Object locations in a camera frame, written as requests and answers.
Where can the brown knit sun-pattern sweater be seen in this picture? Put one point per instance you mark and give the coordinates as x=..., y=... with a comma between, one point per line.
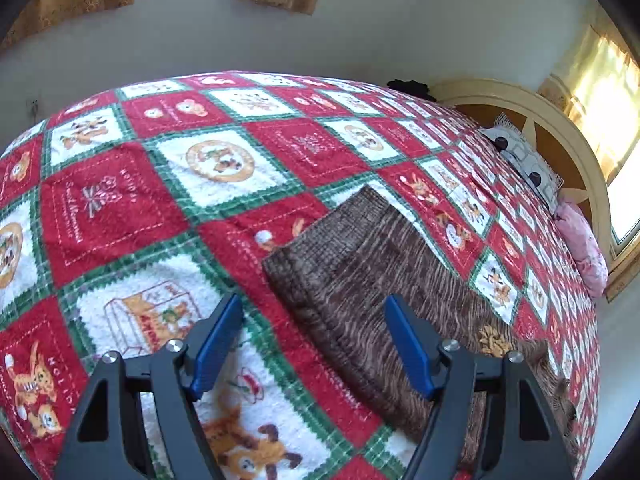
x=423, y=350

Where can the black object beside bed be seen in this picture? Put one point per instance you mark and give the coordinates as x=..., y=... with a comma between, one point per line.
x=412, y=88

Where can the red white checkered quilt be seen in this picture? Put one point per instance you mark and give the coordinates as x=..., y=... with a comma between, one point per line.
x=127, y=216

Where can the pink pillow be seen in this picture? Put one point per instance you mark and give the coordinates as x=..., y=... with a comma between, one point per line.
x=583, y=247

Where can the white wall socket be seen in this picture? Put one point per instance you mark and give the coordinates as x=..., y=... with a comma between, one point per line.
x=33, y=108

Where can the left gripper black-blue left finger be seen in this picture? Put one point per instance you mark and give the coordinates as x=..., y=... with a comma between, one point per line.
x=109, y=435

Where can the yellow curtain left of headboard window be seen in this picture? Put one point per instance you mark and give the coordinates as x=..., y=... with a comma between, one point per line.
x=596, y=86

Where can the headboard wall window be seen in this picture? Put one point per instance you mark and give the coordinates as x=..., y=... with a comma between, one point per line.
x=623, y=194

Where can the white grey patterned pillow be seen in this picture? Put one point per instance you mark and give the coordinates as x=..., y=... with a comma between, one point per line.
x=511, y=144

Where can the cream arched wooden headboard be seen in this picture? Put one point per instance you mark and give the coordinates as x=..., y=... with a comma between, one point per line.
x=549, y=132

